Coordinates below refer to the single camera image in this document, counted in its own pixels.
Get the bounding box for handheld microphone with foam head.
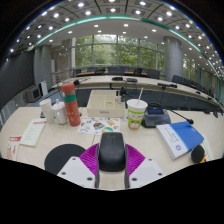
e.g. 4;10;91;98
190;144;209;164

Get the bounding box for black office chairs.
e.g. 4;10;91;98
71;66;224;118

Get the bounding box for black computer mouse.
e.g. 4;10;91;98
96;132;129;173

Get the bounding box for white standing appliance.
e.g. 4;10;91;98
39;79;50;97

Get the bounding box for white printed paper sheet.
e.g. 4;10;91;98
19;118;48;148

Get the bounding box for red and white leaflet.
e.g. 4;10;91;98
7;134;23;162

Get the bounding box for colourful sticker sheet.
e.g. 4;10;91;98
77;116;121;136

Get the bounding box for printed paper cup with straw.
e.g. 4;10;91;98
126;87;149;131

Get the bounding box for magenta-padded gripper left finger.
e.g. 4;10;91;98
57;143;102;190

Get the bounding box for white compartment box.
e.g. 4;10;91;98
86;89;126;119

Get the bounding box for white lidded mug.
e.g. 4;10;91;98
51;98;69;126

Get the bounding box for ceiling lights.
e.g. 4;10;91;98
8;0;224;76

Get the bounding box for red thermos bottle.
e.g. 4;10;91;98
60;81;82;128

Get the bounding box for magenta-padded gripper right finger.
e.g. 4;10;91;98
123;143;166;190

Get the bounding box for white paper cup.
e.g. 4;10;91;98
38;98;56;125

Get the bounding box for grey monitor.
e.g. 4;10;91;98
24;85;43;104

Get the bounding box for blue and white book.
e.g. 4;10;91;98
155;120;205;161

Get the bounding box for black mouse pad with wrist rest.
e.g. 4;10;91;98
44;143;87;176

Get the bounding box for black desk conference microphone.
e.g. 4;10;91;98
141;102;195;129
39;77;90;119

